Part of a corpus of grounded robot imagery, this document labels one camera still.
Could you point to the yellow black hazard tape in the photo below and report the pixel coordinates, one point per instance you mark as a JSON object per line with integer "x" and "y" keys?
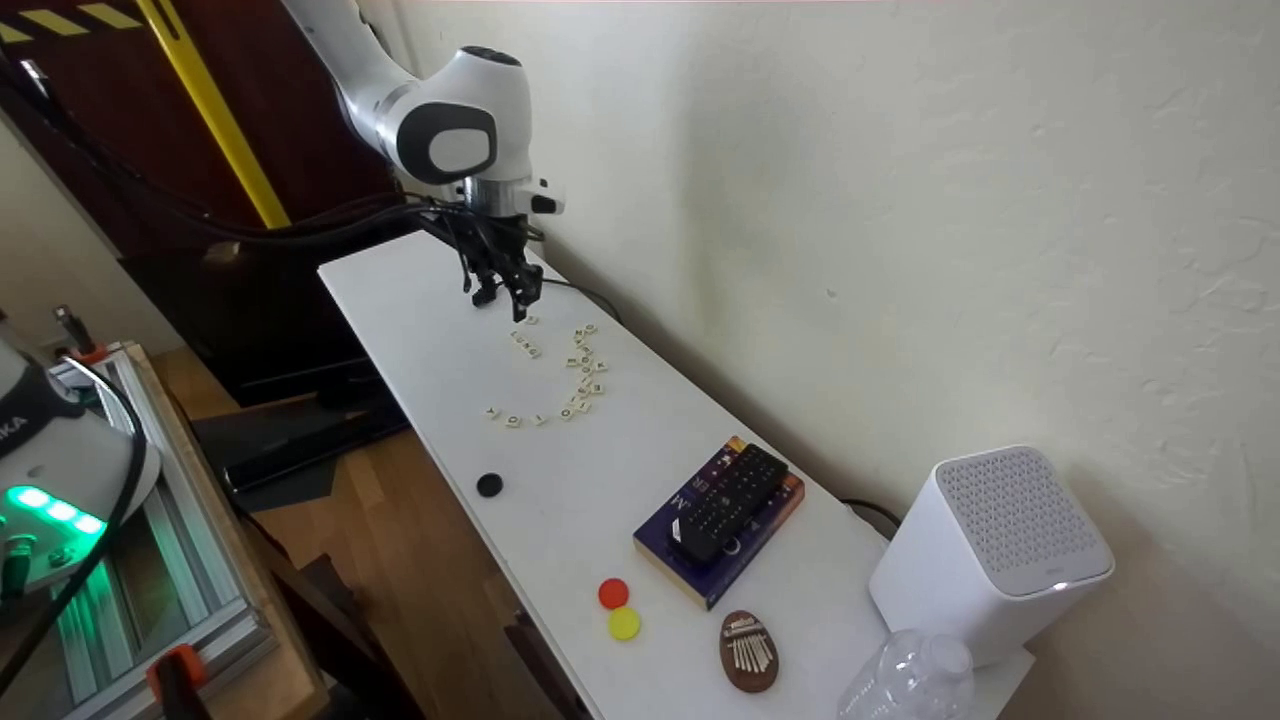
{"x": 53, "y": 22}

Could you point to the yellow disc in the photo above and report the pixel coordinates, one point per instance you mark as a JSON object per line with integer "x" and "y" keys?
{"x": 625, "y": 627}

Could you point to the white mesh speaker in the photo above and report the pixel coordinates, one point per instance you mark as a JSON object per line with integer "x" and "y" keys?
{"x": 986, "y": 561}

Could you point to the aluminium frame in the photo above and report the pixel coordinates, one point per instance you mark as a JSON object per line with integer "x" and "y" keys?
{"x": 186, "y": 586}

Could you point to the black remote control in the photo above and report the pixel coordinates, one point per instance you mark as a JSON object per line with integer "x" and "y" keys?
{"x": 725, "y": 504}

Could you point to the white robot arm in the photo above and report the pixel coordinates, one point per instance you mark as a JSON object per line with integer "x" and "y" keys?
{"x": 504, "y": 120}

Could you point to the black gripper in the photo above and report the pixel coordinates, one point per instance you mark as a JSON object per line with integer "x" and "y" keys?
{"x": 490, "y": 242}

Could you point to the dark brown cabinet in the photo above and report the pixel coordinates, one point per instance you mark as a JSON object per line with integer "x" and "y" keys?
{"x": 106, "y": 133}

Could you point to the clear plastic bottle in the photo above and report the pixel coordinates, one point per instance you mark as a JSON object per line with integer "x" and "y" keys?
{"x": 906, "y": 683}

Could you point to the white device with green lights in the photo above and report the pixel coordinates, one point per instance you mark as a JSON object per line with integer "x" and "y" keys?
{"x": 53, "y": 460}

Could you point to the red disc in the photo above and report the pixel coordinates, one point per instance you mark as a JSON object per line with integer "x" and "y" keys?
{"x": 612, "y": 595}

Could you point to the brown oval object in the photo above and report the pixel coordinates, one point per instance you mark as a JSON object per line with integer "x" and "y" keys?
{"x": 749, "y": 651}

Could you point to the yellow pole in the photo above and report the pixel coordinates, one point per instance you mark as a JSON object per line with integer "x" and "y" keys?
{"x": 220, "y": 120}

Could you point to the black flat floor object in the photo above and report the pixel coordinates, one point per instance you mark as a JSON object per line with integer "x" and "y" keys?
{"x": 295, "y": 447}

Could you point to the dark blue electronic box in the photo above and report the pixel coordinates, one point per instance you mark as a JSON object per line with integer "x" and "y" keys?
{"x": 733, "y": 561}

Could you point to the black low bench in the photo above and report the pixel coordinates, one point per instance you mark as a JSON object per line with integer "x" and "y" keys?
{"x": 266, "y": 322}

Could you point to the orange clamp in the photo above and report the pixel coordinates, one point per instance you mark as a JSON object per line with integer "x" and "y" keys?
{"x": 174, "y": 672}

